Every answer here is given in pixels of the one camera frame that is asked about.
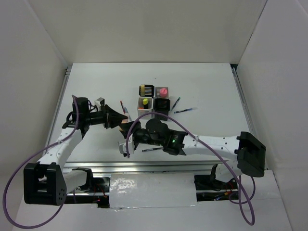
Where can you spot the blue pen refill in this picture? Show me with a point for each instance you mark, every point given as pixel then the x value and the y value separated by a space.
pixel 185 110
pixel 127 114

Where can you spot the green pen refill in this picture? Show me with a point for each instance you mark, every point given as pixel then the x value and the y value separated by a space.
pixel 175 103

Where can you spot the red pen refill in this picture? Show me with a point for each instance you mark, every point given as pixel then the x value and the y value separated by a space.
pixel 123 108

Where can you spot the aluminium front rail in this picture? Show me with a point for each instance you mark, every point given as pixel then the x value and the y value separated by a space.
pixel 142 167

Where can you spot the blue pen refill right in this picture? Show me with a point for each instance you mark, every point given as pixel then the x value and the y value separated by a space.
pixel 185 110

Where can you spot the grey back-right container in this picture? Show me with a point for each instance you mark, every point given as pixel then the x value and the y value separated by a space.
pixel 157 91

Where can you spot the pale orange highlighter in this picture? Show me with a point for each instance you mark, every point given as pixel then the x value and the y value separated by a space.
pixel 124 125

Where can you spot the black front-right container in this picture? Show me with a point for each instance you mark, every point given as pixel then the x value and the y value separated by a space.
pixel 162 105

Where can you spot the pale yellow highlighter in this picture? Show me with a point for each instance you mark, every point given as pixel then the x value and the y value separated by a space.
pixel 142 90

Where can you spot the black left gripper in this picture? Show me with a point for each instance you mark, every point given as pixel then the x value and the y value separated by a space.
pixel 115 118

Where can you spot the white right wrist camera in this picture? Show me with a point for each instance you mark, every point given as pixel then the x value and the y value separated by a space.
pixel 127 148

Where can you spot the yellow black highlighter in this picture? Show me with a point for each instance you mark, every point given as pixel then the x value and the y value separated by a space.
pixel 145 103

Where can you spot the blue pen refill left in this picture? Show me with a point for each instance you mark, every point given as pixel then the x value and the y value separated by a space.
pixel 127 114

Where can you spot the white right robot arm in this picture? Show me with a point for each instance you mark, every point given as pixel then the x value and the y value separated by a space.
pixel 243 154

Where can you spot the white foil cover board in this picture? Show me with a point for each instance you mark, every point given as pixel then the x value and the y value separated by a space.
pixel 152 190

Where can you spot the black pen refill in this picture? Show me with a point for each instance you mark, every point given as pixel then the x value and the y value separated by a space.
pixel 152 149

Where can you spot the aluminium left rail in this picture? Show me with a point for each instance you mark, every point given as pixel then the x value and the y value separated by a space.
pixel 60 98

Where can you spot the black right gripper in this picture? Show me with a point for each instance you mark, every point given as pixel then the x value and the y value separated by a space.
pixel 125 128

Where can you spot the white front-left container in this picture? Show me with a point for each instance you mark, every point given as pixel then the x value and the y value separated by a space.
pixel 150 105

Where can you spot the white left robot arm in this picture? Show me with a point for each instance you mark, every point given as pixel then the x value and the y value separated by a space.
pixel 44 181

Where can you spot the black back-left container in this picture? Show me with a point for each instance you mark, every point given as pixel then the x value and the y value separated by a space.
pixel 149 91

